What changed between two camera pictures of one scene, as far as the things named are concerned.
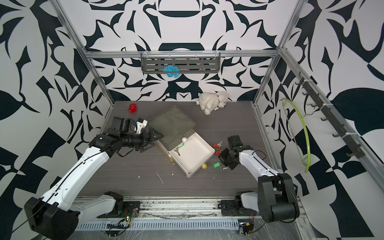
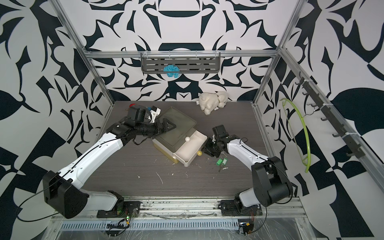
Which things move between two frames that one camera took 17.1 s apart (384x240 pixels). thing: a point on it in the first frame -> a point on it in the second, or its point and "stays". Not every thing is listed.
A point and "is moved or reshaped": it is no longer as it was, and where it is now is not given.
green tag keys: [177, 149] is moved or reshaped
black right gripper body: [226, 156] -> [212, 147]
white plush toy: [209, 102] stays
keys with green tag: [218, 164] is moved or reshaped
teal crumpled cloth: [172, 68] stays
